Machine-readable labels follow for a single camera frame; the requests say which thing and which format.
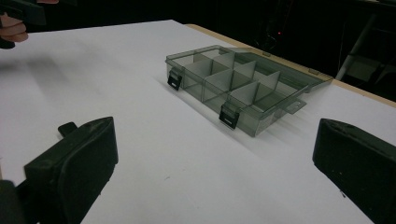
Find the white metal stand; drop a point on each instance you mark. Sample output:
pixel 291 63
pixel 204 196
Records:
pixel 358 46

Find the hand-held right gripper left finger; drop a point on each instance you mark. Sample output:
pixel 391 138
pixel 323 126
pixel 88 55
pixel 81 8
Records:
pixel 74 168

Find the clear grey compartment box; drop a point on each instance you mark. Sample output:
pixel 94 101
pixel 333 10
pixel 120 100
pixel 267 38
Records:
pixel 239 84

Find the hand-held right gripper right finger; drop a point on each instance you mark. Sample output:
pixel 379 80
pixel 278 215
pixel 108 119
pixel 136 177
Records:
pixel 358 161

